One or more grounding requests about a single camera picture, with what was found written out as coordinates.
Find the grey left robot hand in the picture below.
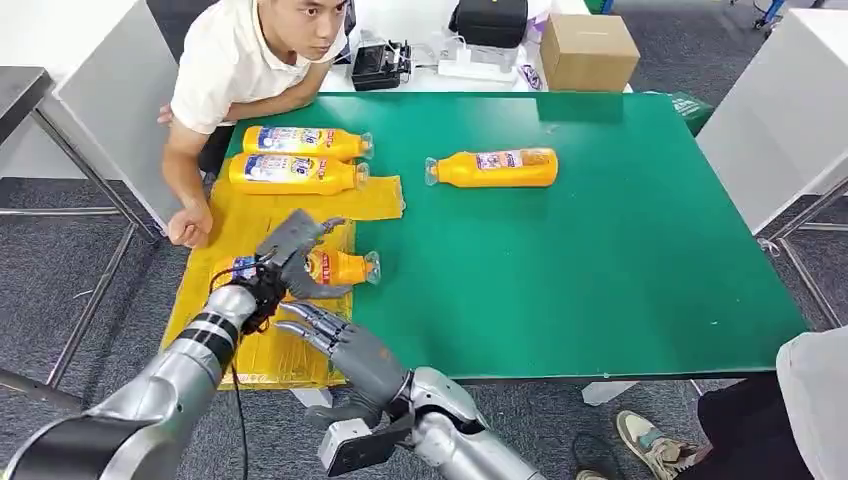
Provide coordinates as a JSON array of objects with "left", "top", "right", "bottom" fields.
[{"left": 255, "top": 208, "right": 356, "bottom": 301}]

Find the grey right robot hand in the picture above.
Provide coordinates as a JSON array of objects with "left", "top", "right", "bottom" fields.
[{"left": 274, "top": 301, "right": 413, "bottom": 430}]

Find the orange drink bottle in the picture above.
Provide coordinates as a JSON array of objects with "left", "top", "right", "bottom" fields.
[
  {"left": 241, "top": 125, "right": 376, "bottom": 162},
  {"left": 227, "top": 152, "right": 371, "bottom": 197},
  {"left": 423, "top": 146, "right": 560, "bottom": 189},
  {"left": 210, "top": 247, "right": 383, "bottom": 291}
]

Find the yellow plastic sheet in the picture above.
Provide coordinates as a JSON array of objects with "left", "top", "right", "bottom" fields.
[{"left": 160, "top": 173, "right": 406, "bottom": 391}]

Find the person at desk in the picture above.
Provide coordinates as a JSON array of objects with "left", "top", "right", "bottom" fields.
[{"left": 156, "top": 0, "right": 353, "bottom": 250}]

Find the black controller device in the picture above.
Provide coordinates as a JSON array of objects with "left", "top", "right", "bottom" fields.
[{"left": 350, "top": 40, "right": 414, "bottom": 93}]

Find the green table mat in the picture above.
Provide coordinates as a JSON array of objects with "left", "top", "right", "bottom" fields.
[{"left": 225, "top": 91, "right": 810, "bottom": 384}]

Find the white table foot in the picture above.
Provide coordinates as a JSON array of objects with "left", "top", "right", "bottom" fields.
[{"left": 580, "top": 380, "right": 639, "bottom": 407}]

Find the white power strip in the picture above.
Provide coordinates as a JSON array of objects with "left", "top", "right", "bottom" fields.
[{"left": 436, "top": 57, "right": 520, "bottom": 85}]

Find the white panel table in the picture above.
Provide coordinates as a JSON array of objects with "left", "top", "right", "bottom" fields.
[{"left": 0, "top": 0, "right": 181, "bottom": 231}]

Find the white desk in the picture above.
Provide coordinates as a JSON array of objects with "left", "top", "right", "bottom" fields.
[{"left": 317, "top": 0, "right": 635, "bottom": 95}]

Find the black carry case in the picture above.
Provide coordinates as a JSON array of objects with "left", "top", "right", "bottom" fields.
[{"left": 448, "top": 0, "right": 531, "bottom": 50}]

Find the pale sneaker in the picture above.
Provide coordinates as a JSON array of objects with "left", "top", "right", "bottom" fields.
[{"left": 615, "top": 409, "right": 714, "bottom": 480}]

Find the brown cardboard box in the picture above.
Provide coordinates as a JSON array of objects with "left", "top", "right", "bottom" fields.
[{"left": 538, "top": 13, "right": 642, "bottom": 93}]

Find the seated person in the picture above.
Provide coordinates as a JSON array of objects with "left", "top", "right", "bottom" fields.
[{"left": 574, "top": 326, "right": 848, "bottom": 480}]

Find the white table with steel legs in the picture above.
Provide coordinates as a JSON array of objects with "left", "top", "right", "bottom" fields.
[{"left": 694, "top": 7, "right": 848, "bottom": 333}]

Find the blue chair base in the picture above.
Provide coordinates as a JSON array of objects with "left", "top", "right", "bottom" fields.
[{"left": 752, "top": 0, "right": 790, "bottom": 32}]

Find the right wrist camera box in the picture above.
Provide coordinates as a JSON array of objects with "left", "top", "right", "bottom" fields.
[{"left": 317, "top": 415, "right": 416, "bottom": 479}]

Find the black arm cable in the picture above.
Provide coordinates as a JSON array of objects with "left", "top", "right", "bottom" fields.
[{"left": 209, "top": 254, "right": 280, "bottom": 480}]

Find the steel frame table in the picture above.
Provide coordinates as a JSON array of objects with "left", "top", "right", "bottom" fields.
[{"left": 0, "top": 65, "right": 165, "bottom": 412}]

